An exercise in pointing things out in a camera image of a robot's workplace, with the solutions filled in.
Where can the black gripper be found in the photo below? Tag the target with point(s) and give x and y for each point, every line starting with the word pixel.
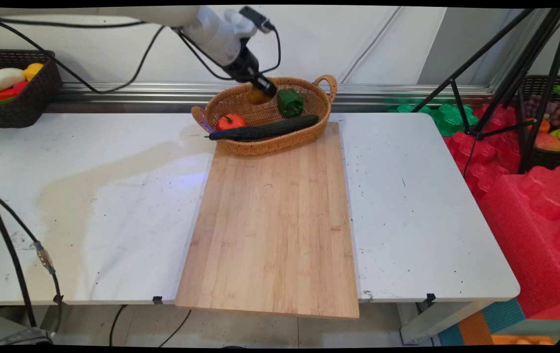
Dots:
pixel 246 64

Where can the brown toy potato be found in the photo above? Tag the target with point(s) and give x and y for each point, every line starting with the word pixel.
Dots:
pixel 257 95

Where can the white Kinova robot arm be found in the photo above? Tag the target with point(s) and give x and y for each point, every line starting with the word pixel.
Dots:
pixel 182 22

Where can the green toy bell pepper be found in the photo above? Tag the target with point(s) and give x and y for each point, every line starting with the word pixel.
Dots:
pixel 290 103

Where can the dark green toy cucumber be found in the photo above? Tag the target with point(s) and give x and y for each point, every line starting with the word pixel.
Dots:
pixel 265 130

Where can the red toy tomato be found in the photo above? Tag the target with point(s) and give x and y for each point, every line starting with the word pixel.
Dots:
pixel 231 122

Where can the purple toy eggplant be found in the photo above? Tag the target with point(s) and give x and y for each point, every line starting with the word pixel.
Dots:
pixel 206 126

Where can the bamboo cutting board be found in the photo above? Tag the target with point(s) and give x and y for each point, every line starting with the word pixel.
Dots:
pixel 270 230

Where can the green foam mat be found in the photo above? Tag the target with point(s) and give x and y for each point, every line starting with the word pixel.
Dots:
pixel 446 117

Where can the yellow toy bell pepper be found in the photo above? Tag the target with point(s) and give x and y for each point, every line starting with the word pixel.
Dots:
pixel 34 71

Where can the small red foam mat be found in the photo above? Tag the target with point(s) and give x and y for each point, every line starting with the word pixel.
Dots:
pixel 486 152

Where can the black table edge clip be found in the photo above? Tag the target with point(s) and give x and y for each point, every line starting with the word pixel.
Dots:
pixel 157 300
pixel 58 298
pixel 430 297

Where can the black woven vegetable basket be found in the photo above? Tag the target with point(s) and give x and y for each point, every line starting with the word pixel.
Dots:
pixel 20 105

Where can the black tripod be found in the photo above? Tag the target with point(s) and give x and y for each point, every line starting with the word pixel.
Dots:
pixel 515 73

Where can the red toy chili pepper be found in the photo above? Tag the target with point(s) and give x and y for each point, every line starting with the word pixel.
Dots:
pixel 6 92

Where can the white toy radish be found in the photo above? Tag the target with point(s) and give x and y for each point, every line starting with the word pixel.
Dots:
pixel 1 79

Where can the orange toy fruit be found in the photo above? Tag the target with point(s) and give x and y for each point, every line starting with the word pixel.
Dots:
pixel 544 126

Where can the pink toy peach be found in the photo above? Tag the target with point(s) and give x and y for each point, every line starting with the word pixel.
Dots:
pixel 547 141

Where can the white table leg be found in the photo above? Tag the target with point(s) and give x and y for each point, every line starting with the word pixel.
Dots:
pixel 437 321

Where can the purple toy grapes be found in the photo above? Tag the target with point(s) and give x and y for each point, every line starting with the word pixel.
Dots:
pixel 557 113

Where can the black woven fruit basket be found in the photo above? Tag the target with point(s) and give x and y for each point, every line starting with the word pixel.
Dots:
pixel 549 157

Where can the large red foam mat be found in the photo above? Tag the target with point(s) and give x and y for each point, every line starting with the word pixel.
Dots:
pixel 535 240

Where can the blue and orange floor mat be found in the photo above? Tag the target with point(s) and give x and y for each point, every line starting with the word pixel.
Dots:
pixel 500 326

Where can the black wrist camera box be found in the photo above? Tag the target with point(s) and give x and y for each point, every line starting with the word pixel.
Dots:
pixel 255 17

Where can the metal wall rail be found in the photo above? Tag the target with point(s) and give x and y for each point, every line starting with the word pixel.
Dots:
pixel 162 95

